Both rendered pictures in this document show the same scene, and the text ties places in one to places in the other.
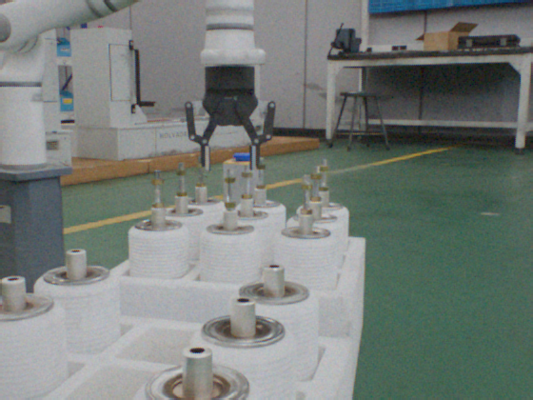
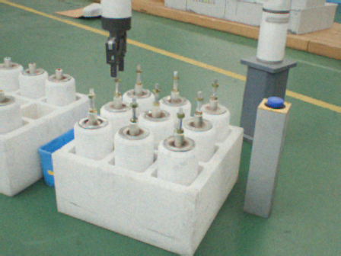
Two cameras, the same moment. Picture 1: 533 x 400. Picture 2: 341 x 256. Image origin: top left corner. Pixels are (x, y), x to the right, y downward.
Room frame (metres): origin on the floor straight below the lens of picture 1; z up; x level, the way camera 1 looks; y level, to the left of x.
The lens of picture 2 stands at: (1.32, -0.96, 0.68)
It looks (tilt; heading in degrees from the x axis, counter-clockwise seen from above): 25 degrees down; 100
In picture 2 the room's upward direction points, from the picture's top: 3 degrees clockwise
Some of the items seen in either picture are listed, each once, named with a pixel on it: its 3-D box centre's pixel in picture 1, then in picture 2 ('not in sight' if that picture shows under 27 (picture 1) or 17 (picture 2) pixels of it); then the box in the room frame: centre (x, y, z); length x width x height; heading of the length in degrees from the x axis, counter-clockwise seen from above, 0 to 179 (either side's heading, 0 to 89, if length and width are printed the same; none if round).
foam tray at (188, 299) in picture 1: (246, 305); (154, 168); (1.11, -0.01, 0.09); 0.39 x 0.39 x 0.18; 77
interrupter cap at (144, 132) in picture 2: (315, 218); (134, 132); (1.08, -0.13, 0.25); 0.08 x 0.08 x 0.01
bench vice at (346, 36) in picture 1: (345, 40); not in sight; (5.57, -0.88, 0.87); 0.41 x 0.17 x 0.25; 144
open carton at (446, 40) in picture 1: (445, 38); not in sight; (5.51, -1.68, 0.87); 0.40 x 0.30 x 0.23; 40
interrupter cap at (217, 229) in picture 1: (229, 230); (117, 107); (0.99, 0.02, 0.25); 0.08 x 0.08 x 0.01
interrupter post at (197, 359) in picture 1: (197, 371); not in sight; (0.44, 0.03, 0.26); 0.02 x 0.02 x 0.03
